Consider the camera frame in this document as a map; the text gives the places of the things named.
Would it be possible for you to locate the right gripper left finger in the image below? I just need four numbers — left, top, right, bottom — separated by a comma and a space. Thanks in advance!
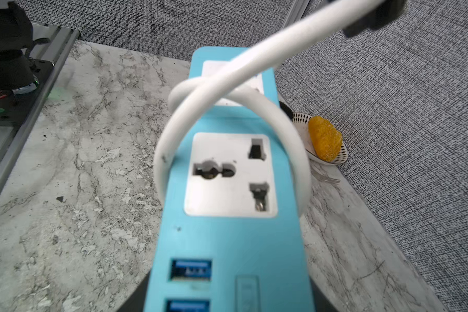
117, 271, 152, 312

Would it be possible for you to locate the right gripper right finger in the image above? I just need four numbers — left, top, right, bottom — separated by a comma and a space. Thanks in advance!
311, 280, 338, 312

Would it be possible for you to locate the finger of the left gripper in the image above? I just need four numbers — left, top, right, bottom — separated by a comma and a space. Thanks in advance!
343, 0, 408, 38

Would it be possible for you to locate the teal power strip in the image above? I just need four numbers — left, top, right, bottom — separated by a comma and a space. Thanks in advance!
144, 69, 315, 311

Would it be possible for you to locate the white power cord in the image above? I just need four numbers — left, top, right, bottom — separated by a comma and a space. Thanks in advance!
153, 0, 387, 218

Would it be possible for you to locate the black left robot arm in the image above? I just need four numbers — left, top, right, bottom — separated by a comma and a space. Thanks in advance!
0, 1, 406, 93

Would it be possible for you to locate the patterned white bowl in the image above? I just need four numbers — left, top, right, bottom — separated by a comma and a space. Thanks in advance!
292, 113, 348, 166

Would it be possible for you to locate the black cup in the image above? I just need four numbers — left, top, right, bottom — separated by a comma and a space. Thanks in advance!
279, 101, 294, 120

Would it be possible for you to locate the orange food piece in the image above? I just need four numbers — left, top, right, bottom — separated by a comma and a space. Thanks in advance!
308, 116, 343, 162

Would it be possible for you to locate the aluminium enclosure frame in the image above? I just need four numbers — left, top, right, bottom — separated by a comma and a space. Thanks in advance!
281, 0, 309, 29

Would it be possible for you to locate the green handled fork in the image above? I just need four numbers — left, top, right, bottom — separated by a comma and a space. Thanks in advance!
311, 165, 341, 185

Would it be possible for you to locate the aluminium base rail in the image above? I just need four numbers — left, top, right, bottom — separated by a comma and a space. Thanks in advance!
0, 23, 81, 194

